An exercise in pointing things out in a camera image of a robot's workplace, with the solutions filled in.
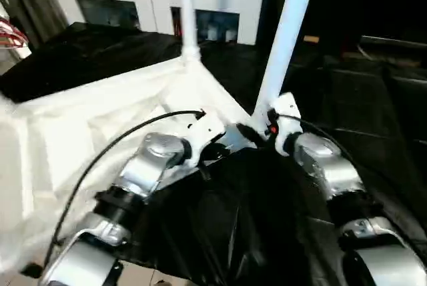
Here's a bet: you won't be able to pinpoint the white plastic table leg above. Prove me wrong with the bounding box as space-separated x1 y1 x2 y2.
252 0 322 134
177 0 201 66

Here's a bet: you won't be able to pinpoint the white plastic table top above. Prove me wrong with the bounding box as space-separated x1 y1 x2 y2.
0 55 258 277

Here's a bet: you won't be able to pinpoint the black mat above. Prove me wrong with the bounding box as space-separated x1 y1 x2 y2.
0 21 427 286

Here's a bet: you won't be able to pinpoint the long dark bar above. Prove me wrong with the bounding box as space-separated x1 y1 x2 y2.
359 35 427 54

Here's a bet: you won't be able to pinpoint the grey curtain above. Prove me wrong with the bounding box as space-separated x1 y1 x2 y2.
0 0 70 51

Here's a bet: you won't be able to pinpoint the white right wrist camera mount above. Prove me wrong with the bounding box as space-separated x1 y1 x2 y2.
266 92 304 157

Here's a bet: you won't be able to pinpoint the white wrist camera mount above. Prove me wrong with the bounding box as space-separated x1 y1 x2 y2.
266 92 304 157
184 111 227 169

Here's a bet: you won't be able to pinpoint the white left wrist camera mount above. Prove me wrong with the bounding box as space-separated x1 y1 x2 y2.
184 111 227 169

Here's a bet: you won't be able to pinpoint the red wire clothes hangers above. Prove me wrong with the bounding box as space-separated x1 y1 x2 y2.
0 18 28 49

